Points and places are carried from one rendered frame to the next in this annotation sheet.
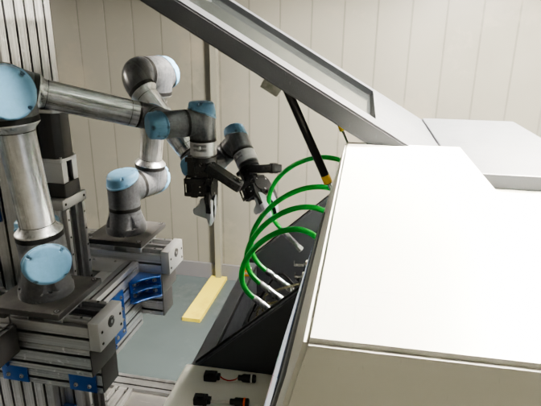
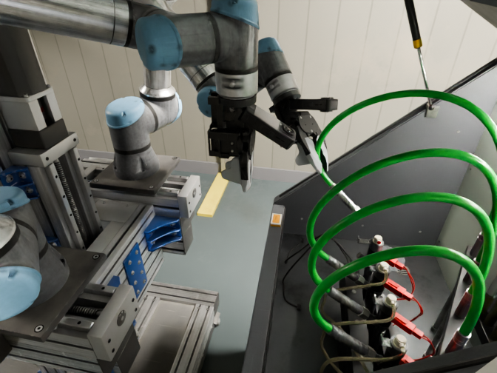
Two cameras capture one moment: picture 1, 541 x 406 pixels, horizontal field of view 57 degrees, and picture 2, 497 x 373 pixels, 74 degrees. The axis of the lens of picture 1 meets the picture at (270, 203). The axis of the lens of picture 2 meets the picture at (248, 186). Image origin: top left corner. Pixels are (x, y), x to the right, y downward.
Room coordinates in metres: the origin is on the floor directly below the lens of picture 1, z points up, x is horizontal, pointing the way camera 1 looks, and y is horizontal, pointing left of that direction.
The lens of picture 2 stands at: (0.81, 0.18, 1.61)
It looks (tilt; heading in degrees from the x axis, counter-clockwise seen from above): 34 degrees down; 0
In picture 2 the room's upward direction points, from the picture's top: straight up
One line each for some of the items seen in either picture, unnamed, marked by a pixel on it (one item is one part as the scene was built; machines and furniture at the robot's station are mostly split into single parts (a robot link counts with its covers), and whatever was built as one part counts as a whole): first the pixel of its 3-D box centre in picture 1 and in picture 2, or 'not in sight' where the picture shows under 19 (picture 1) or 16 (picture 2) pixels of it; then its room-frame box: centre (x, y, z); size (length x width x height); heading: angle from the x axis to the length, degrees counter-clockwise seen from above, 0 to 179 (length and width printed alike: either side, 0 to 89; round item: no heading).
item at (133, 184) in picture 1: (124, 188); (129, 122); (1.79, 0.55, 1.20); 0.13 x 0.12 x 0.14; 150
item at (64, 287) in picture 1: (44, 275); (23, 266); (1.30, 0.65, 1.09); 0.15 x 0.15 x 0.10
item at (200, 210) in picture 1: (202, 212); (235, 175); (1.39, 0.20, 1.25); 0.06 x 0.03 x 0.09; 80
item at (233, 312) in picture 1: (231, 325); (267, 295); (1.39, 0.12, 0.87); 0.62 x 0.04 x 0.16; 170
